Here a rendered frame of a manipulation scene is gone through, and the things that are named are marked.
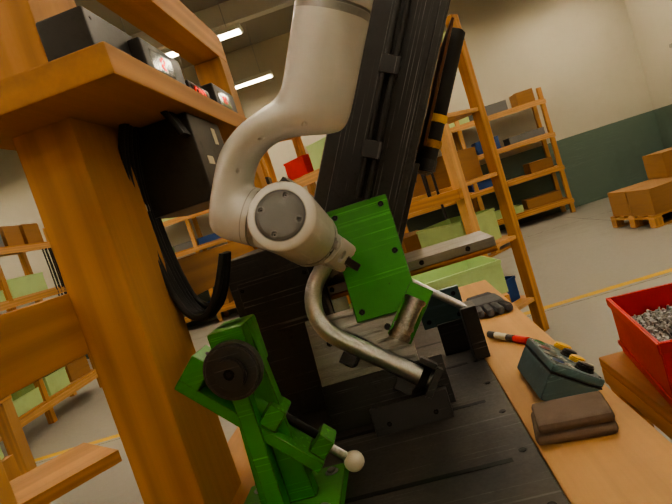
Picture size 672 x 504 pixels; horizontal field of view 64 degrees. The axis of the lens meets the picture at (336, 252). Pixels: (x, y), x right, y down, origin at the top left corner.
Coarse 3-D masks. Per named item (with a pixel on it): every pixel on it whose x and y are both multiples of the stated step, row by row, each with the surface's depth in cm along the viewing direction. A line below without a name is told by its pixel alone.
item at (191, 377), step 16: (208, 352) 72; (192, 368) 70; (176, 384) 70; (192, 384) 70; (208, 400) 70; (224, 400) 71; (256, 400) 71; (288, 400) 73; (224, 416) 70; (272, 416) 70; (288, 416) 72; (272, 432) 70; (304, 432) 71; (320, 432) 70; (336, 432) 73; (288, 448) 70; (304, 448) 70; (320, 448) 70; (304, 464) 70; (320, 464) 69
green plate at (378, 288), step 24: (336, 216) 98; (360, 216) 97; (384, 216) 96; (360, 240) 96; (384, 240) 96; (360, 264) 96; (384, 264) 95; (360, 288) 95; (384, 288) 94; (360, 312) 94; (384, 312) 94
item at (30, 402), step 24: (0, 240) 602; (24, 240) 653; (48, 240) 688; (24, 264) 692; (48, 264) 658; (0, 288) 576; (24, 288) 612; (48, 384) 606; (72, 384) 639; (24, 408) 553; (48, 408) 579
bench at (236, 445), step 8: (240, 432) 115; (232, 440) 112; (240, 440) 111; (232, 448) 108; (240, 448) 106; (232, 456) 104; (240, 456) 102; (240, 464) 99; (248, 464) 98; (240, 472) 95; (248, 472) 94; (240, 480) 92; (248, 480) 91; (240, 488) 89; (248, 488) 88; (240, 496) 86
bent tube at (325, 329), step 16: (320, 272) 92; (320, 288) 92; (320, 304) 92; (320, 320) 91; (320, 336) 91; (336, 336) 90; (352, 336) 90; (352, 352) 89; (368, 352) 89; (384, 352) 89; (384, 368) 88; (400, 368) 87; (416, 368) 87
